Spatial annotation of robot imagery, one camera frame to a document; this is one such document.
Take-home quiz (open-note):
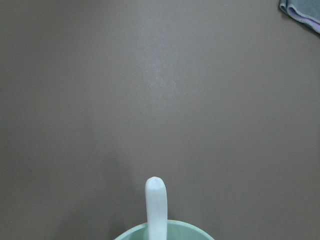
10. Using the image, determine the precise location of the mint green bowl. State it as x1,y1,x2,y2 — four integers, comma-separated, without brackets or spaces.
115,219,214,240

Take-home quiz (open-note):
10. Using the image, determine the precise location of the grey folded cloth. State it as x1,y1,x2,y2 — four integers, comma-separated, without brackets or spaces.
279,0,320,34

